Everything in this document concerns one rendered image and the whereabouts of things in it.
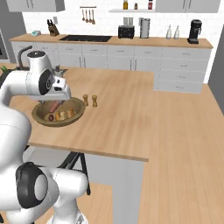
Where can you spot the green plant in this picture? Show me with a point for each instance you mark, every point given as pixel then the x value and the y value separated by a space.
pixel 4 69

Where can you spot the reddish brown sausage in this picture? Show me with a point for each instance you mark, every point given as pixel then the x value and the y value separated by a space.
pixel 54 107

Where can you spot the rail with hanging wooden tools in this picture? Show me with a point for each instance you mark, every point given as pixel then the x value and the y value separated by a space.
pixel 88 16

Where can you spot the black coffee machine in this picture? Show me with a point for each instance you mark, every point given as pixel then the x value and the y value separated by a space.
pixel 194 32

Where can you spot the wooden knife block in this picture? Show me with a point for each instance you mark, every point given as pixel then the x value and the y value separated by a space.
pixel 53 29

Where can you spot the dark grey fridge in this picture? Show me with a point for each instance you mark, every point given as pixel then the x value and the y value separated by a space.
pixel 217 75

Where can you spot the white wall socket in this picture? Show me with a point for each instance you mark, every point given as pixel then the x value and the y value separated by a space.
pixel 55 20

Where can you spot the wooden pepper shaker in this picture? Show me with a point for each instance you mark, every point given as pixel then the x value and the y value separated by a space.
pixel 94 101

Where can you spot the grey wall cupboards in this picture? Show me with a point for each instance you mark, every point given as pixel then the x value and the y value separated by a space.
pixel 186 5
pixel 35 5

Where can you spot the black hob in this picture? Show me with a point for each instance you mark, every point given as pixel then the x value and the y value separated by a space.
pixel 85 38

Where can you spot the small brown spice jar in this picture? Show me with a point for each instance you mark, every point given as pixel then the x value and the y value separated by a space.
pixel 136 6

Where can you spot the black toaster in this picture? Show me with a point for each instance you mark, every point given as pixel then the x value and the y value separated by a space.
pixel 126 32

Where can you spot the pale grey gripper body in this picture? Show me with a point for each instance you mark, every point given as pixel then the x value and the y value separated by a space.
pixel 55 95

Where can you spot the grey base cupboard run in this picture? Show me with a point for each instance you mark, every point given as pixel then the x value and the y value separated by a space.
pixel 175 70

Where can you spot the clear glass bottle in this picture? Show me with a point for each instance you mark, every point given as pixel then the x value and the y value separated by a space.
pixel 169 33
pixel 176 33

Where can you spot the brown wooden bowl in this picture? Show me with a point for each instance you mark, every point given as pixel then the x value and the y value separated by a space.
pixel 74 116

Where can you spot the black sink tap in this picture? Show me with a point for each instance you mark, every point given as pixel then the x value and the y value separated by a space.
pixel 21 57

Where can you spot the white wall shelf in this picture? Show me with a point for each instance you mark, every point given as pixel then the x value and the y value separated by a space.
pixel 131 10

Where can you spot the wooden salt shaker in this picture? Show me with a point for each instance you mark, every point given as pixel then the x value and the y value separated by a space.
pixel 85 100

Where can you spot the teal kitchen scale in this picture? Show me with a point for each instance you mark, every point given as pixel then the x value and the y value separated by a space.
pixel 36 33

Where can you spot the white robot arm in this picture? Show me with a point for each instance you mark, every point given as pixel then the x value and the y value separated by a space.
pixel 17 96

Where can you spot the grey built-in oven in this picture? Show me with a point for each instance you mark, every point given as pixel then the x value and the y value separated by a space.
pixel 3 46

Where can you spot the grey canister pair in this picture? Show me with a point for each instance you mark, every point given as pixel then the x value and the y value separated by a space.
pixel 128 21

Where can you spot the small grey soap dispenser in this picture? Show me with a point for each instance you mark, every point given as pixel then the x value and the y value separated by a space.
pixel 59 71

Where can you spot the red sauce bottle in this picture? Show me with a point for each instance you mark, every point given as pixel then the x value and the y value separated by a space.
pixel 150 5

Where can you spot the yellow oil bottle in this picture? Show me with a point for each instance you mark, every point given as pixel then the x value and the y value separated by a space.
pixel 125 5

